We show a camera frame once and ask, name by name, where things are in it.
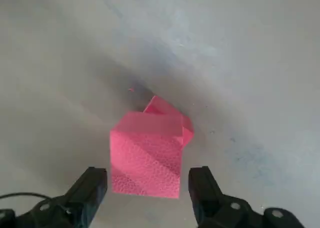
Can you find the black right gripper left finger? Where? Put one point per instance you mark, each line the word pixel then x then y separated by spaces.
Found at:
pixel 75 205

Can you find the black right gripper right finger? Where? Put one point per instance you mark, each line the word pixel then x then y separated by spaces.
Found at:
pixel 220 213

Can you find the red rectangular block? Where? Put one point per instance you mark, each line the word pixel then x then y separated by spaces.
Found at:
pixel 145 157

